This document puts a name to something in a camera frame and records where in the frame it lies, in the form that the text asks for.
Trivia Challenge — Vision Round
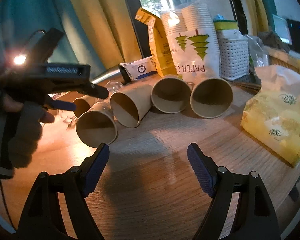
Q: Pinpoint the left hand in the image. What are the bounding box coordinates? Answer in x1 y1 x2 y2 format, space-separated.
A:
0 92 55 179

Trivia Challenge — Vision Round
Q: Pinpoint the white plastic basket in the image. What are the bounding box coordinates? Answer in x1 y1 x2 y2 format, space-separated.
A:
216 29 249 81

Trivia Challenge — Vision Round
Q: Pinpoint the yellow curtain left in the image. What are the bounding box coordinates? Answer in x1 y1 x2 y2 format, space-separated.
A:
70 0 142 69

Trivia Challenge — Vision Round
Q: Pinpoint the yellow green sponge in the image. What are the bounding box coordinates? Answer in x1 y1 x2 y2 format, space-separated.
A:
213 14 239 30

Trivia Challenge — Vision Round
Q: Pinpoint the teal curtain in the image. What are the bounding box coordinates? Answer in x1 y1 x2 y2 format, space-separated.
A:
0 0 106 78
252 0 278 30

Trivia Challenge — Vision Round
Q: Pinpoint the clear glass cup left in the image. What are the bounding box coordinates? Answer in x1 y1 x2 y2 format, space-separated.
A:
57 109 77 129

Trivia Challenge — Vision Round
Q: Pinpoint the rightmost lying paper cup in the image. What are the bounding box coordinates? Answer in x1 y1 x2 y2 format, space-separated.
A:
190 76 234 119

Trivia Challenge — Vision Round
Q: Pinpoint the lying paper cup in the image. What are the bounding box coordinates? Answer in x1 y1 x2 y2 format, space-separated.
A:
73 95 99 118
110 84 152 128
151 76 191 114
190 76 234 119

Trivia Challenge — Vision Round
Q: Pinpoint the yellow paper bag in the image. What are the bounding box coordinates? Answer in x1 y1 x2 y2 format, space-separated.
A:
135 7 177 77

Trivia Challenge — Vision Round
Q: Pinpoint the small white blue box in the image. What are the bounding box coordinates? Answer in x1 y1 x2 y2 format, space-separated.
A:
120 56 157 81

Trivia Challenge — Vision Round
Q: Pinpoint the clear glass cup middle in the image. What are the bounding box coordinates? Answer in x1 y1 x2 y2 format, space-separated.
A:
105 80 123 95

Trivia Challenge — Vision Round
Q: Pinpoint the patterned paper cup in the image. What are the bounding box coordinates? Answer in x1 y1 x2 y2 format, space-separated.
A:
76 101 117 148

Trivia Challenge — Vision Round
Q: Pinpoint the yellow curtain right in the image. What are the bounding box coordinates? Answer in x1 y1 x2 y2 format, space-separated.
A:
246 0 269 36

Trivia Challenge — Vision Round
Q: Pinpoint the computer monitor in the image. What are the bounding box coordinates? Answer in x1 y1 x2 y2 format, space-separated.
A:
273 15 292 45

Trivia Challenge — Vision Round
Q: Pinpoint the teal curtain right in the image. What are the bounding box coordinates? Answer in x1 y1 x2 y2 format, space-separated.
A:
252 0 278 30

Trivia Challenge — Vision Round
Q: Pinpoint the clear glass cup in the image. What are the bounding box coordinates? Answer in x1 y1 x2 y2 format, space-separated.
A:
57 109 77 129
105 80 123 95

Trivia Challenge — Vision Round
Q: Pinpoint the teal curtain left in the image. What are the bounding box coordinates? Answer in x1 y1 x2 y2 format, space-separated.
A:
0 0 106 78

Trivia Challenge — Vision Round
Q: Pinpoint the stainless steel bottle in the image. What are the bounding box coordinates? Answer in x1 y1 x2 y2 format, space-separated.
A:
91 65 124 86

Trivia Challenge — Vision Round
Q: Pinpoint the yellow curtain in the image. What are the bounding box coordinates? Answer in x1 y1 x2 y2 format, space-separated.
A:
246 0 269 36
70 0 142 69

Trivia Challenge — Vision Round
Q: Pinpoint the paper cup pack bag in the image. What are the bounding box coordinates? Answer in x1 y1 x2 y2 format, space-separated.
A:
160 0 220 82

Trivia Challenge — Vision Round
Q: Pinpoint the leftmost lying paper cup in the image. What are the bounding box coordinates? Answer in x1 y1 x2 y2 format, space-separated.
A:
73 95 99 118

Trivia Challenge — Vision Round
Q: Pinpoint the white desk lamp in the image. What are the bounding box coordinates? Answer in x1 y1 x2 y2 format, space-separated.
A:
13 54 27 66

